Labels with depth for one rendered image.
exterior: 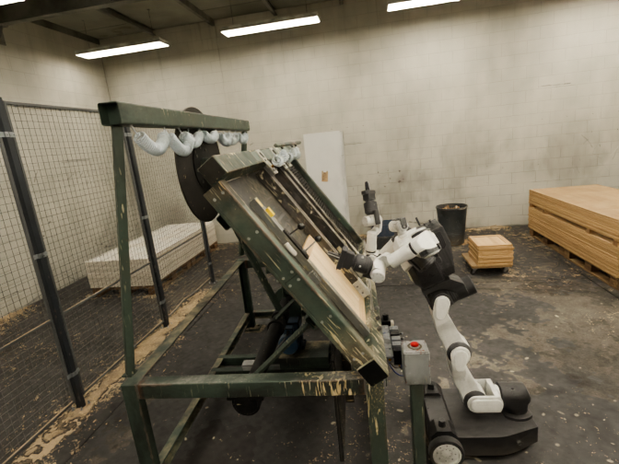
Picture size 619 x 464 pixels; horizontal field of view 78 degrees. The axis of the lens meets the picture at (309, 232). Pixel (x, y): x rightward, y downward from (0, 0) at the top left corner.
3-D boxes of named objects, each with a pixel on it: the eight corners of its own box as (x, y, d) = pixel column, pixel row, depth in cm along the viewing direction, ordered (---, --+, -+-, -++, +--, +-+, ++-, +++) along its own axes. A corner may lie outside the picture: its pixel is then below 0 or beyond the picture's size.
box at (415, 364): (430, 386, 183) (429, 352, 179) (405, 386, 185) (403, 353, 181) (426, 371, 195) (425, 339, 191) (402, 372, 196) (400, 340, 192)
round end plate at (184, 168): (196, 233, 242) (172, 100, 224) (187, 234, 243) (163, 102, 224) (234, 210, 319) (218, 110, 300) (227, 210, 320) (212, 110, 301)
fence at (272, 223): (364, 337, 208) (369, 333, 207) (248, 203, 197) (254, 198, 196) (364, 332, 213) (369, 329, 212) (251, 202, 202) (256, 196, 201)
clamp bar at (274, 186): (361, 300, 254) (391, 280, 248) (243, 160, 239) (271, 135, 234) (361, 295, 263) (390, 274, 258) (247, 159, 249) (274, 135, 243)
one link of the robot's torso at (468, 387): (482, 391, 252) (461, 329, 243) (493, 412, 233) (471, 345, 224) (459, 398, 255) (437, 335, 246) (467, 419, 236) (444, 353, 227)
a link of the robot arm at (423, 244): (398, 271, 177) (433, 249, 166) (387, 251, 179) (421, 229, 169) (407, 268, 185) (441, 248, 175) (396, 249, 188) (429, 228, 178)
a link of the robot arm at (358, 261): (344, 248, 181) (367, 255, 180) (344, 242, 190) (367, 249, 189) (335, 272, 184) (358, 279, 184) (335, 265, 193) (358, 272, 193)
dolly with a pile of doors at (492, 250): (514, 274, 496) (515, 244, 486) (471, 276, 505) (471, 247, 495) (498, 260, 554) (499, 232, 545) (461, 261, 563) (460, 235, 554)
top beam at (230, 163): (211, 187, 171) (227, 172, 169) (196, 169, 170) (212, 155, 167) (289, 158, 384) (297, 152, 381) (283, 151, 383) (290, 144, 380)
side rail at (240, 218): (356, 370, 186) (374, 358, 183) (202, 195, 173) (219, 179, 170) (356, 363, 191) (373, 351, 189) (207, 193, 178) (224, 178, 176)
